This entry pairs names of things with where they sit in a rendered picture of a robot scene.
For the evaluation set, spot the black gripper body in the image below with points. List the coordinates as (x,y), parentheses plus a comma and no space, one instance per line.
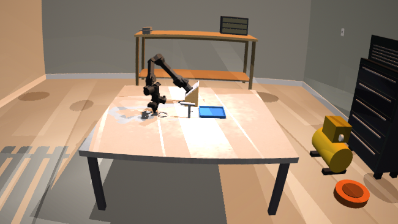
(153,104)

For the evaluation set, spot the blue tray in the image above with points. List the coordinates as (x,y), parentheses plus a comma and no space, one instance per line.
(212,112)

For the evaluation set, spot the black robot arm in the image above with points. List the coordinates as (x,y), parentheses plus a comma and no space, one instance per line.
(152,88)

